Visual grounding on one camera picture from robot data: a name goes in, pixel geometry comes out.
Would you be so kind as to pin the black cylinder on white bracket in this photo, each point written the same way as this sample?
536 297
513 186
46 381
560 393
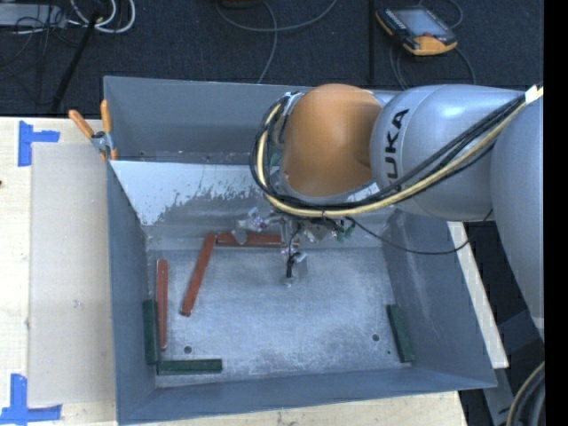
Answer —
291 266

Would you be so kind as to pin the pale wood flat board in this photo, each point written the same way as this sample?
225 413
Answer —
66 273

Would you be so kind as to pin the dark green flat block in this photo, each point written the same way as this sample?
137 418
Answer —
191 366
400 333
150 331

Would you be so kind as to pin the grey metal bin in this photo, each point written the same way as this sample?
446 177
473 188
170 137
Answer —
275 317

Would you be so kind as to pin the red-brown flat block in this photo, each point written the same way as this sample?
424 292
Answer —
162 300
262 239
197 275

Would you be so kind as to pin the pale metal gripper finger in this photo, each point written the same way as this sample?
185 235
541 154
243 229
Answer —
241 234
258 218

